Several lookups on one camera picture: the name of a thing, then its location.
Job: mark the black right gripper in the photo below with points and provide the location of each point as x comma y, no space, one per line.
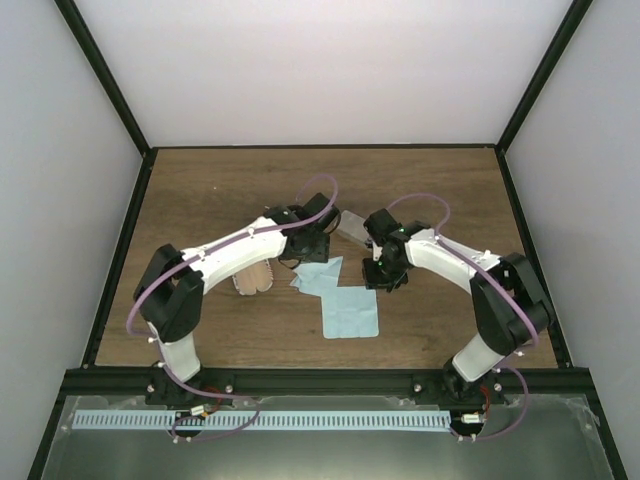
373,281

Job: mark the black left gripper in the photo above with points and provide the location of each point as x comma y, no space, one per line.
318,255

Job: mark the light blue cleaning cloth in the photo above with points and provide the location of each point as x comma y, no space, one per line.
317,278

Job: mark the beige glasses case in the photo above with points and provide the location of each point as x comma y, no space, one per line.
254,279

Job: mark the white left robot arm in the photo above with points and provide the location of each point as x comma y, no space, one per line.
169,296

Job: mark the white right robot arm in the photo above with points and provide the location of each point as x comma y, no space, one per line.
511,307

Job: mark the grey hard glasses case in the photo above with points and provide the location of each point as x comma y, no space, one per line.
351,228

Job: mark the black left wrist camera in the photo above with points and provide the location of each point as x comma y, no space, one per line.
314,206

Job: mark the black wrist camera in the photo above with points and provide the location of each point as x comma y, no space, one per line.
314,206
379,225

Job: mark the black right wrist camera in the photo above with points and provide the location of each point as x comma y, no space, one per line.
379,225

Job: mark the light blue slotted cable duct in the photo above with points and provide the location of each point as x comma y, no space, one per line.
410,421

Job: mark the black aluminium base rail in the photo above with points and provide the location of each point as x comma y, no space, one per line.
427,386

